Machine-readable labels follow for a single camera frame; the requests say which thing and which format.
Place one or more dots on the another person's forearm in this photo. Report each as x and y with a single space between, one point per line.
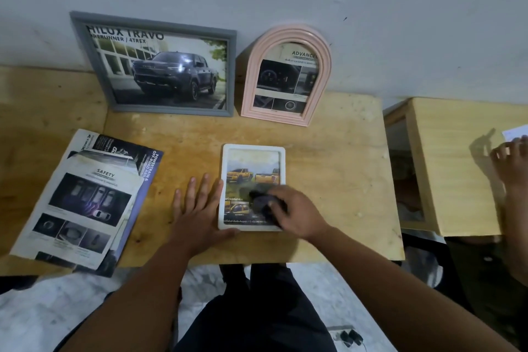
517 236

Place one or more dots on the person's left little finger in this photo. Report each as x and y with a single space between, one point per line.
177 203

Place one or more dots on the black plug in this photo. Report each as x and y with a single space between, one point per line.
346 338
355 336

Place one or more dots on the person's right fingers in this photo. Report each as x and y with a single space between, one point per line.
284 199

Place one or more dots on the person's right hand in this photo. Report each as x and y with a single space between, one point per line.
303 217

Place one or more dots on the dark cleaning cloth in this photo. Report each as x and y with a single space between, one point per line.
262 204

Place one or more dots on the white car safety brochure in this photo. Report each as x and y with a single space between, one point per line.
78 207

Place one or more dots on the grey picture frame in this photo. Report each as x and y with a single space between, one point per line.
165 71

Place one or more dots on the light wooden side table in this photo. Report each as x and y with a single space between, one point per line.
453 166

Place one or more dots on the pink arched picture frame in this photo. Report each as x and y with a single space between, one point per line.
286 75

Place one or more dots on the person's left thumb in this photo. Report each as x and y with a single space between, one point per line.
229 234

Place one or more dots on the white brochure with dark photo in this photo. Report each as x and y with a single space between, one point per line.
97 142

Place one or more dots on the white paper sheet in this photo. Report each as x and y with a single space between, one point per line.
516 132

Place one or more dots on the person's left middle finger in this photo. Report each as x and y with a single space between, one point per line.
204 191

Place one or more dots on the white power strip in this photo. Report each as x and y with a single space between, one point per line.
336 333

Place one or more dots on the person's right forearm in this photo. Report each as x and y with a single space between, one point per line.
396 298

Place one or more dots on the person's left hand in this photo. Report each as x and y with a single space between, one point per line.
194 226

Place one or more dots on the person's left forearm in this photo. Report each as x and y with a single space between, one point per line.
136 302

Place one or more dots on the white picture frame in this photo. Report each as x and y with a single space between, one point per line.
247 166

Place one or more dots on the person's black trousers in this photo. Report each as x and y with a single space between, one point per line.
255 314

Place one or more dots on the dark blue car brochure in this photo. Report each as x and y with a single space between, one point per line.
142 186

